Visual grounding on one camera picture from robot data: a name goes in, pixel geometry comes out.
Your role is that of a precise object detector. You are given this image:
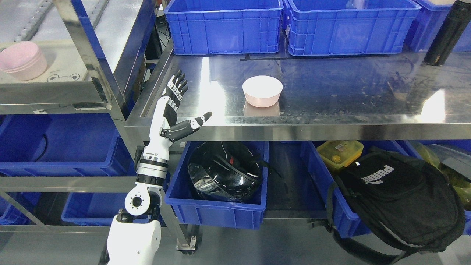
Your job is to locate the stack of pink bowls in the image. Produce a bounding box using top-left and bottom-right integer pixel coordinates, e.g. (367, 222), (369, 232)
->
(0, 41), (48, 81)

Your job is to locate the black motorcycle helmet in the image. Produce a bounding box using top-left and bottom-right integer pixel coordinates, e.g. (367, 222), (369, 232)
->
(187, 141), (272, 203)

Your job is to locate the yellow lunch box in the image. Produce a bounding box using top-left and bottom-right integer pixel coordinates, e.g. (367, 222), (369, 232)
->
(316, 140), (364, 172)

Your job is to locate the cream tray with bear print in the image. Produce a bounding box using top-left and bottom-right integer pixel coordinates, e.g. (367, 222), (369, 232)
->
(1, 40), (88, 85)

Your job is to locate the black thermos bottle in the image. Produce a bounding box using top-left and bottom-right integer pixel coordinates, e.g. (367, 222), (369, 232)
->
(423, 0), (471, 67)

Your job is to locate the blue crate on lower shelf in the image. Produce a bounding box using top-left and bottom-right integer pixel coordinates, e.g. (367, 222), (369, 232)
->
(0, 113), (134, 177)

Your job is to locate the blue crate under table right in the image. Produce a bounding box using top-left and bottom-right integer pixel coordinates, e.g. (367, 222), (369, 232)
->
(300, 140), (416, 239)

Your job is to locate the steel shelf rack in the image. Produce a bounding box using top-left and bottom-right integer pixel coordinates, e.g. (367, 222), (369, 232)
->
(0, 0), (192, 254)

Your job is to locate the blue crate holding helmet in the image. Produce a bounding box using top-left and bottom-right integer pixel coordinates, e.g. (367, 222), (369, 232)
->
(164, 141), (270, 230)

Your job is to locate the black puma backpack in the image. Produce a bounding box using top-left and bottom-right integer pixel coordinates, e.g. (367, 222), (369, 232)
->
(313, 147), (466, 265)

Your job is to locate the pink ikea bowl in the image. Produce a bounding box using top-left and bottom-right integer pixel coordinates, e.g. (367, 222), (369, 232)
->
(242, 75), (284, 108)

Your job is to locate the blue crate back left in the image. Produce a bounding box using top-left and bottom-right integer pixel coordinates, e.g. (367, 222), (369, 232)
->
(164, 0), (284, 55)

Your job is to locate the blue crate back middle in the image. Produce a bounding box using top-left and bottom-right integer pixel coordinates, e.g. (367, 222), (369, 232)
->
(284, 0), (421, 56)

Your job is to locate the steel work table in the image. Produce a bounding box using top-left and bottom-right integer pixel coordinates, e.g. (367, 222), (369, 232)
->
(127, 43), (471, 141)

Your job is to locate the blue crate back right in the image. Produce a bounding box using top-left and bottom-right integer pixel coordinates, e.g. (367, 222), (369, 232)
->
(405, 0), (455, 53)

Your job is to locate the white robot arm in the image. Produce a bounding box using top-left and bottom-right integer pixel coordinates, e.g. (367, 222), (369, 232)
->
(99, 137), (172, 265)

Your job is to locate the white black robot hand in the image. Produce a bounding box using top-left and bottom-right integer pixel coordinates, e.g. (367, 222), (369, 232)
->
(155, 69), (213, 142)

